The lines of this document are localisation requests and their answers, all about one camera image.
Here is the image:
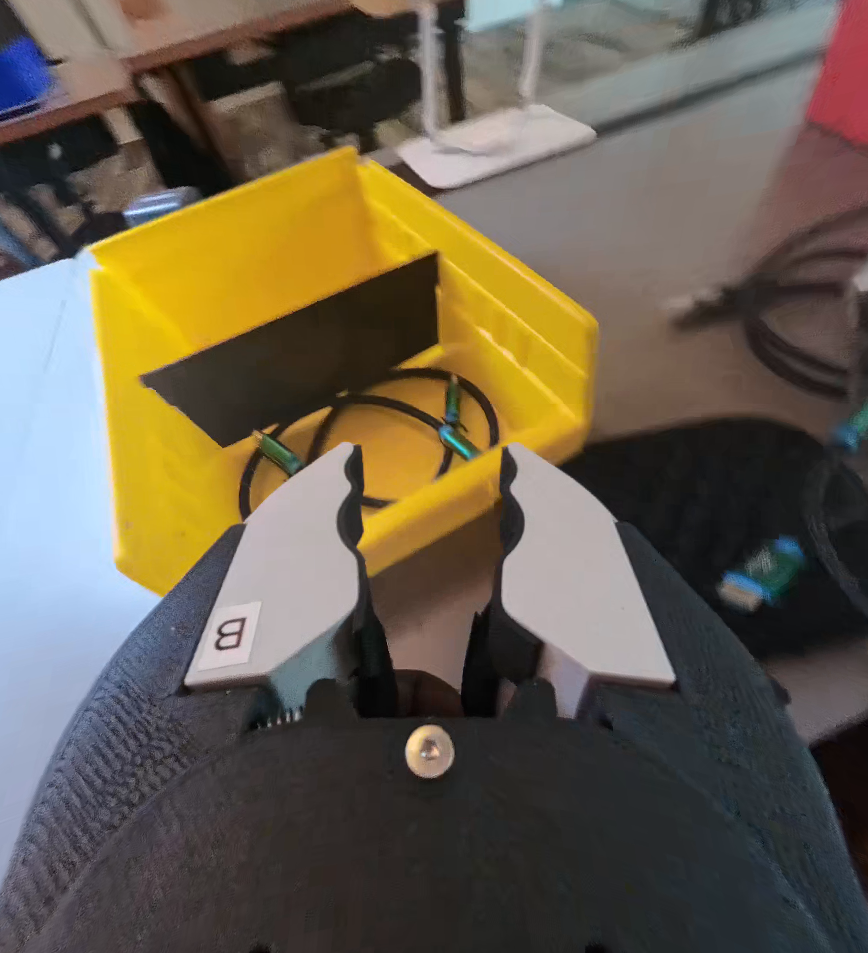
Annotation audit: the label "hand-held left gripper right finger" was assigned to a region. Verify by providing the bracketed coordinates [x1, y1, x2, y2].
[461, 444, 677, 718]

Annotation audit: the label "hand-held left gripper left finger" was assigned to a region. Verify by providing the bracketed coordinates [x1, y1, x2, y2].
[183, 442, 399, 718]

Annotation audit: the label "thin black cable green plugs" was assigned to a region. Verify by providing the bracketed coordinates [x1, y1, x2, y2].
[239, 366, 500, 522]
[717, 402, 868, 626]

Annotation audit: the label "black braided hdmi cable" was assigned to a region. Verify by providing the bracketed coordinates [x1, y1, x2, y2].
[665, 208, 868, 399]

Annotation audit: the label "yellow plastic bin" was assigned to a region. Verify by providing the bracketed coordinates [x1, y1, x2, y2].
[90, 145, 600, 597]

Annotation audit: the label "red plastic bin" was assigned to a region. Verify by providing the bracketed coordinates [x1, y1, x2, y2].
[806, 0, 868, 166]

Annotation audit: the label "black round mat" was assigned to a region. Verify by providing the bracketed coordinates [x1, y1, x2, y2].
[556, 415, 868, 660]

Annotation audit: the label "black bin divider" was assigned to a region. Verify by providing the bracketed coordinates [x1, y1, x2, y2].
[139, 252, 442, 448]

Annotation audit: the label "white flat board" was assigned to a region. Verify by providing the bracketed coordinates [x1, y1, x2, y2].
[0, 253, 163, 939]

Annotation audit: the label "silver metal object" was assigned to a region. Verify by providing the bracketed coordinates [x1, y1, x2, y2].
[123, 186, 202, 226]

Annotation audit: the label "white desk stand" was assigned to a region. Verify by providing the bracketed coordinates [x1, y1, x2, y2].
[395, 0, 599, 191]

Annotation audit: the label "black office chair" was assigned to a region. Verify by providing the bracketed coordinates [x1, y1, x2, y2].
[273, 11, 423, 153]

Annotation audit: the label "wooden desk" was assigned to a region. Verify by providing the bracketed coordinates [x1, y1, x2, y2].
[0, 0, 472, 153]

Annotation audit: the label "blue container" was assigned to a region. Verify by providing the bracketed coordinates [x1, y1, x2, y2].
[0, 36, 55, 124]

